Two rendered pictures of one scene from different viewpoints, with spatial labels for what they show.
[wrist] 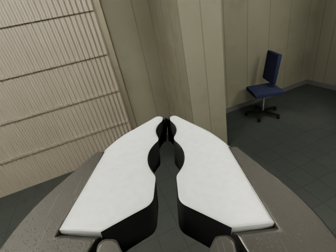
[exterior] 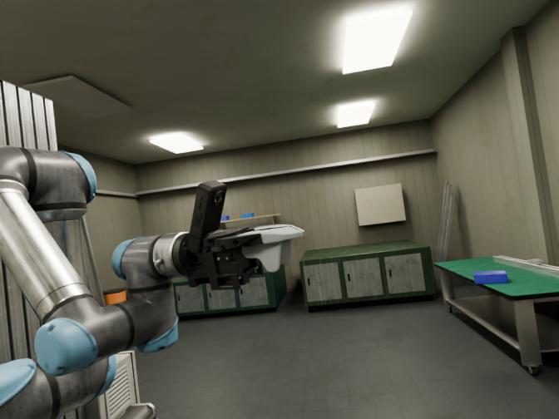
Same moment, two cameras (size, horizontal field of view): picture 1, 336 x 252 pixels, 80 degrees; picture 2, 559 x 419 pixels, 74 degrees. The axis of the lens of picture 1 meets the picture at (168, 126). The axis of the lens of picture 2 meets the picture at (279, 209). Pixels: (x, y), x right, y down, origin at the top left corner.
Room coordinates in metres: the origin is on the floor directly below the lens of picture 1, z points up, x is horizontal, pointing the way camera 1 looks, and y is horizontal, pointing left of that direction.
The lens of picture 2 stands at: (0.30, -0.48, 1.59)
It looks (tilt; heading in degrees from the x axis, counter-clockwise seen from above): 2 degrees up; 113
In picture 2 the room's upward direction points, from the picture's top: 7 degrees counter-clockwise
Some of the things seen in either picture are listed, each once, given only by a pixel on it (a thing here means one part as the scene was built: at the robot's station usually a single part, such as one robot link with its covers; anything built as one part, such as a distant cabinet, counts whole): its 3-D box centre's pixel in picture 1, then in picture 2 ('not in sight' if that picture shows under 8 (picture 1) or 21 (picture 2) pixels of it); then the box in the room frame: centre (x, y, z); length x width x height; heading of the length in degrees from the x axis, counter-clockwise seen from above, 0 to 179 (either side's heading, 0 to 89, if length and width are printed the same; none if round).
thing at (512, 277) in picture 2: not in sight; (502, 298); (0.83, 4.41, 0.42); 2.33 x 0.94 x 0.84; 106
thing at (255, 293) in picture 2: not in sight; (234, 288); (-3.76, 6.17, 0.37); 1.93 x 1.71 x 0.74; 16
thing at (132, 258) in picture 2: not in sight; (147, 259); (-0.18, 0.03, 1.56); 0.11 x 0.08 x 0.09; 175
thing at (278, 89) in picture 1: (265, 87); not in sight; (2.70, -1.50, 0.45); 0.52 x 0.50 x 0.90; 104
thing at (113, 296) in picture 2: not in sight; (115, 310); (-5.45, 4.62, 0.37); 0.45 x 0.45 x 0.74
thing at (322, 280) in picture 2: not in sight; (361, 272); (-1.23, 6.72, 0.45); 2.19 x 2.00 x 0.91; 16
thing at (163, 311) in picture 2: not in sight; (146, 317); (-0.18, 0.01, 1.46); 0.11 x 0.08 x 0.11; 84
